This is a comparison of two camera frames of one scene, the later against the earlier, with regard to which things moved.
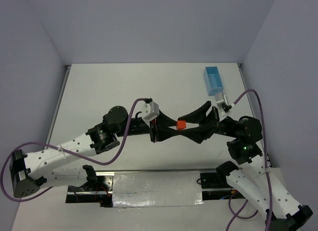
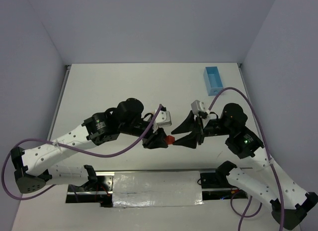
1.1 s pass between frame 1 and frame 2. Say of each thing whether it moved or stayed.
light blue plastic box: stayed
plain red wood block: moved
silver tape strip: stayed
